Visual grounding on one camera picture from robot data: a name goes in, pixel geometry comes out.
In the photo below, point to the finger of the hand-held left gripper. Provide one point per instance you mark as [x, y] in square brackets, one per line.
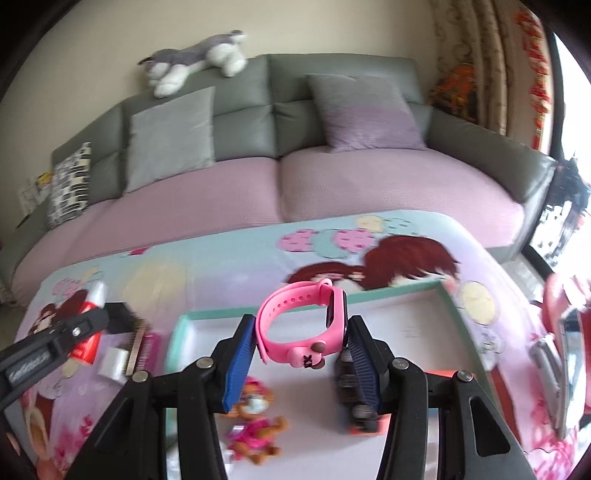
[81, 330]

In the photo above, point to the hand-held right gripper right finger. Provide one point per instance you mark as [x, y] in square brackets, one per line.
[364, 369]

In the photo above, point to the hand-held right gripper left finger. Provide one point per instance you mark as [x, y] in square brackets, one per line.
[238, 364]

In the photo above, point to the black orange toy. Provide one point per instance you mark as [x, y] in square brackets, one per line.
[344, 383]

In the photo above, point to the red white toy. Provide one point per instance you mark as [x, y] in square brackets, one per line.
[94, 300]

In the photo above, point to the pink watch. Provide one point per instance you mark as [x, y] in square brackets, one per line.
[277, 344]

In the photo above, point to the teal rimmed white tray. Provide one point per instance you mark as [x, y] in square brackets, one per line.
[406, 323]

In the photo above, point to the bear doll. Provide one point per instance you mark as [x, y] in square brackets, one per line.
[258, 434]

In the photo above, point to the small white box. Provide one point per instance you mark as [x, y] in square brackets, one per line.
[113, 364]

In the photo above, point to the small pink box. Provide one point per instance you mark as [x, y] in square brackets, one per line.
[150, 350]

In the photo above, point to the printed cartoon blanket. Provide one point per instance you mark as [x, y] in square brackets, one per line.
[207, 267]

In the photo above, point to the black white patterned pillow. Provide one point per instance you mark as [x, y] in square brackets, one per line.
[69, 184]

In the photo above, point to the pink sofa seat cover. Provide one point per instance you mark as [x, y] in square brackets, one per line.
[369, 184]

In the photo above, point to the red chair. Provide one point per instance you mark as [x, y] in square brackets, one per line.
[554, 295]

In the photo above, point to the light grey cushion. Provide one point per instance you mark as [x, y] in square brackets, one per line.
[171, 138]

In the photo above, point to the purple grey cushion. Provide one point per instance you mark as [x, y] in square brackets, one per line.
[364, 115]

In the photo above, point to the grey sofa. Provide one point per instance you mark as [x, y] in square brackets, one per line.
[295, 83]

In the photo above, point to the orange patterned object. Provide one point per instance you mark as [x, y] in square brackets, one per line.
[455, 92]

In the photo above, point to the grey white plush dog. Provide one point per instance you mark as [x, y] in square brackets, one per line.
[217, 53]

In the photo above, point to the beige patterned curtain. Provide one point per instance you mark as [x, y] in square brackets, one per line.
[480, 46]

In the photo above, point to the grey white frame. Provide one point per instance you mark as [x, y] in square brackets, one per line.
[570, 369]

